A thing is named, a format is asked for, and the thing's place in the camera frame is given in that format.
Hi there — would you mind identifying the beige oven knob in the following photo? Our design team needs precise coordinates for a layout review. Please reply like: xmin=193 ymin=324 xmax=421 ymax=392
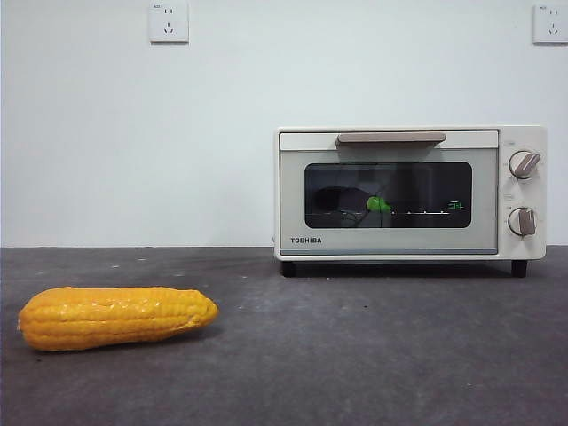
xmin=507 ymin=149 xmax=542 ymax=180
xmin=507 ymin=206 xmax=538 ymax=236

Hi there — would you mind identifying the cream oven door beige handle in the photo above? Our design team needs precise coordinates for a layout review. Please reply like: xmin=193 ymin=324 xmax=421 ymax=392
xmin=278 ymin=130 xmax=500 ymax=256

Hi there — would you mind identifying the white wall socket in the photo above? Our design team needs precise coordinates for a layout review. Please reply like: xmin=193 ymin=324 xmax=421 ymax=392
xmin=149 ymin=2 xmax=189 ymax=44
xmin=532 ymin=3 xmax=568 ymax=44

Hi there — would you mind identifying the purple eggplant green stem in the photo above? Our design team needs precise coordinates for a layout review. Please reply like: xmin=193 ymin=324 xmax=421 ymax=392
xmin=312 ymin=185 xmax=392 ymax=214

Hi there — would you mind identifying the yellow corn cob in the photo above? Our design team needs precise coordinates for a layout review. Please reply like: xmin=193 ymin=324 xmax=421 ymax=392
xmin=17 ymin=286 xmax=220 ymax=352

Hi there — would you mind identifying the cream toaster oven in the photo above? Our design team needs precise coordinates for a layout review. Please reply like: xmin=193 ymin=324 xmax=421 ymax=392
xmin=273 ymin=125 xmax=549 ymax=279

